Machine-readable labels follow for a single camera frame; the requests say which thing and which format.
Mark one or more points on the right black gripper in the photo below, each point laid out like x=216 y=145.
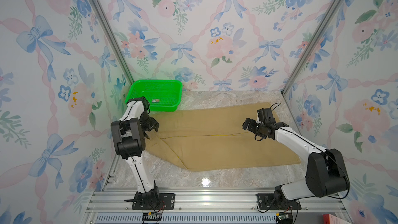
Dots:
x=251 y=126

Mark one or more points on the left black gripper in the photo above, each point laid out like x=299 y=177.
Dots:
x=156 y=125

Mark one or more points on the khaki long pants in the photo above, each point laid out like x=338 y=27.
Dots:
x=214 y=139

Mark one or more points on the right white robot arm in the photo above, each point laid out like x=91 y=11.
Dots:
x=326 y=172

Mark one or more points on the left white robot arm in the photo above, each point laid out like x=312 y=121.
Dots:
x=129 y=137

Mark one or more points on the green plastic basket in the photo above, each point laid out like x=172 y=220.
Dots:
x=162 y=95

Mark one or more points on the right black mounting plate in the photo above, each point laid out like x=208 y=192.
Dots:
x=268 y=202

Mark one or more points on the black mounting plate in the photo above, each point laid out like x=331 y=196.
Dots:
x=268 y=202
x=162 y=202

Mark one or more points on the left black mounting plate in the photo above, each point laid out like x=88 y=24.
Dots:
x=162 y=202

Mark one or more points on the green circuit board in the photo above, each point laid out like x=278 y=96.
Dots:
x=284 y=218

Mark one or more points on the black connector block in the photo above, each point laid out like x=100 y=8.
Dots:
x=151 y=218

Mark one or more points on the red box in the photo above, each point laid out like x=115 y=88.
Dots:
x=331 y=219

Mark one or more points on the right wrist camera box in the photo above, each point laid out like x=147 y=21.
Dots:
x=265 y=115

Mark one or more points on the right aluminium corner post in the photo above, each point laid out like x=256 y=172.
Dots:
x=330 y=12

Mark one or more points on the aluminium corner post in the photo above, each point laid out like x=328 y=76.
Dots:
x=330 y=12
x=111 y=38

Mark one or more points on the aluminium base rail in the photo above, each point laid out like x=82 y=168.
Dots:
x=192 y=206

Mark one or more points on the left aluminium corner post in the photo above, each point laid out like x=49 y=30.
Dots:
x=111 y=38

